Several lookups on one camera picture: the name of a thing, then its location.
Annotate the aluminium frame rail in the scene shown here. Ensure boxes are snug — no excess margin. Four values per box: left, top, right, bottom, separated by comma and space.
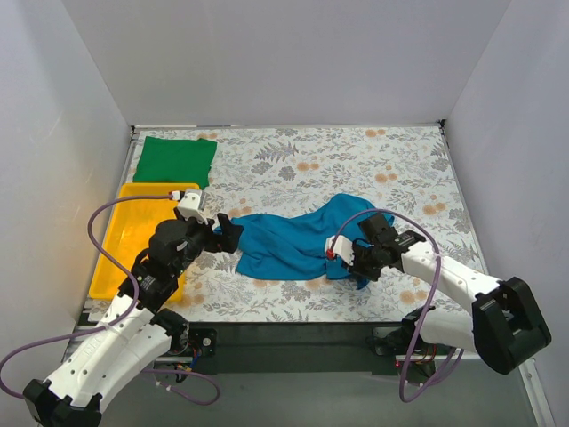
61, 323, 99, 362

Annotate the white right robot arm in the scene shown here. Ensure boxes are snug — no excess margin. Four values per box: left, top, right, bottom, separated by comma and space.
327, 213, 552, 375

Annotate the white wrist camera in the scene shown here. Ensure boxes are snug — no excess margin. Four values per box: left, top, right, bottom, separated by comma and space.
325, 235, 354, 265
170, 188, 207, 224

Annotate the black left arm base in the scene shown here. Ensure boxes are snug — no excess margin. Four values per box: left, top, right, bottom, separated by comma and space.
167, 322, 218, 358

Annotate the floral patterned table mat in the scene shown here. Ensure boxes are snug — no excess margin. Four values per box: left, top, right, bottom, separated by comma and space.
125, 126, 485, 322

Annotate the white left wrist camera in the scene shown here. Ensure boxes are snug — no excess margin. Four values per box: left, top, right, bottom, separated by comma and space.
170, 188, 207, 224

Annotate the yellow plastic tray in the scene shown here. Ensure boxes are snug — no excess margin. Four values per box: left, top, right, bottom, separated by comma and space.
89, 183, 199, 301

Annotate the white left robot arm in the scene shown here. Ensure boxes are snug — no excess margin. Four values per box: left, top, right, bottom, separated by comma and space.
23, 213, 244, 426

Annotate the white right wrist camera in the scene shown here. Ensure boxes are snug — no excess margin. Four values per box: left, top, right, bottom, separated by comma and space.
325, 235, 354, 265

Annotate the green folded t shirt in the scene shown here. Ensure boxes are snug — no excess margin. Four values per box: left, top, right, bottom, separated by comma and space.
132, 136, 217, 189

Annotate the blue t shirt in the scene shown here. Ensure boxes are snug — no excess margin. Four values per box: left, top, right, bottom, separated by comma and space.
232, 194, 373, 281

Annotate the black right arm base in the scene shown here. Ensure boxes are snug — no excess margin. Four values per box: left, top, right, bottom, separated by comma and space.
365, 326, 437, 365

